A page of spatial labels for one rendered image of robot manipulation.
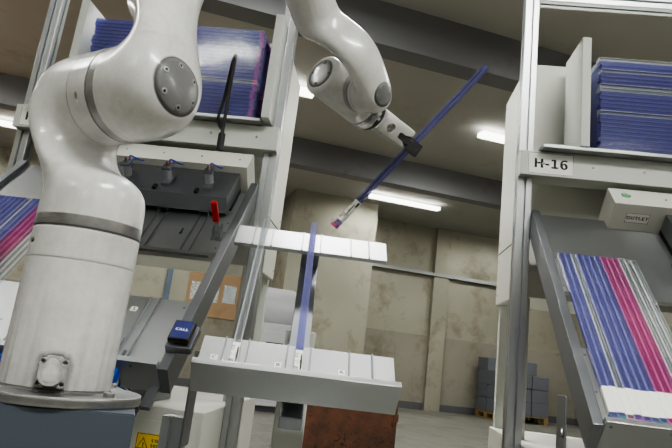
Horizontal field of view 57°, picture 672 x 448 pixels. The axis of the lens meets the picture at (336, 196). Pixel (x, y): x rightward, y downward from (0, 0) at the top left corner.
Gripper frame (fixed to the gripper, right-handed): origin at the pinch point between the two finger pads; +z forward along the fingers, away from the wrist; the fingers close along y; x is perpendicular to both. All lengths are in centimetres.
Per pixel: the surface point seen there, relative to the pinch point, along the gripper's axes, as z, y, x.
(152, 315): -31, 0, 59
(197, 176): -16, 42, 39
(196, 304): -25, -2, 53
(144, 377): -34, -14, 64
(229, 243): -13.8, 15.7, 43.8
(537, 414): 1002, 360, 199
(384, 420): 259, 126, 145
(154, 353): -33, -11, 61
